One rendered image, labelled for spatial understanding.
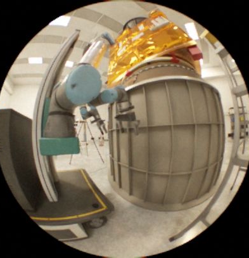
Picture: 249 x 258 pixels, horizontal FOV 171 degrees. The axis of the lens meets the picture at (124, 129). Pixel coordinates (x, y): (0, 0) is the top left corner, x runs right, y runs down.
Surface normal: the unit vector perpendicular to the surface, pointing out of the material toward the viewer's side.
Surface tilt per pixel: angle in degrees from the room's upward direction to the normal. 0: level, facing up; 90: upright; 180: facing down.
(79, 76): 98
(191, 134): 90
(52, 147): 90
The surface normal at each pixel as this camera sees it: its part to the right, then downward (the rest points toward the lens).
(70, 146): 0.63, -0.05
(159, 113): -0.51, -0.02
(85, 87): 0.88, 0.07
